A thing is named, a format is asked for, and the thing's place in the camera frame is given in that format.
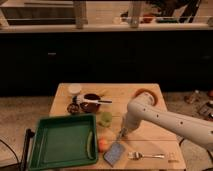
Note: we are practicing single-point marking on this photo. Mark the black chair frame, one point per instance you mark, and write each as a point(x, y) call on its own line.
point(22, 163)

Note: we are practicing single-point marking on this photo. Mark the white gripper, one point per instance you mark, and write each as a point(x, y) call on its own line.
point(130, 123)

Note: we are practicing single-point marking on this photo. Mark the orange bowl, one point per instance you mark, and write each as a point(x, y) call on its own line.
point(143, 90)

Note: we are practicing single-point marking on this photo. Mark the green cup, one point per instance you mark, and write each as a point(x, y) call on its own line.
point(105, 119)

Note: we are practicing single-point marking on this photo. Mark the small dark round object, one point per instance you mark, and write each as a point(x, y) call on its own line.
point(73, 109)

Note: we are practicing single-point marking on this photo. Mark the white dish brush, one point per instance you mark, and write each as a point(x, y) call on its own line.
point(81, 99)

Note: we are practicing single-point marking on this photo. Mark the green cucumber in tray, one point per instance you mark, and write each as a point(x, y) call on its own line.
point(88, 148)

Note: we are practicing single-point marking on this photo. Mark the wooden table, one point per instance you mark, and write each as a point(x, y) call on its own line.
point(147, 139)

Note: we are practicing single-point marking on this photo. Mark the blue grey towel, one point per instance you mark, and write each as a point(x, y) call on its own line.
point(122, 133)

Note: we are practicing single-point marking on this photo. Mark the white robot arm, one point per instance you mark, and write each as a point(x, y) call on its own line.
point(143, 107)

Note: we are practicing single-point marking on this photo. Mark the dark brown bowl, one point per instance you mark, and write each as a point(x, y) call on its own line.
point(90, 107)

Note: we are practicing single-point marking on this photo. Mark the blue sponge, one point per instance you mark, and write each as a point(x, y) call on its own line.
point(114, 153)

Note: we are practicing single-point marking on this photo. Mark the orange fruit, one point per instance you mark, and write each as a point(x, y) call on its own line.
point(103, 144)

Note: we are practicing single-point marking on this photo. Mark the silver fork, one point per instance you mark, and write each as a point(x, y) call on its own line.
point(138, 155)

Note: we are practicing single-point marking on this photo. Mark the green plastic tray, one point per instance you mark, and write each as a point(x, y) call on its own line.
point(61, 142)

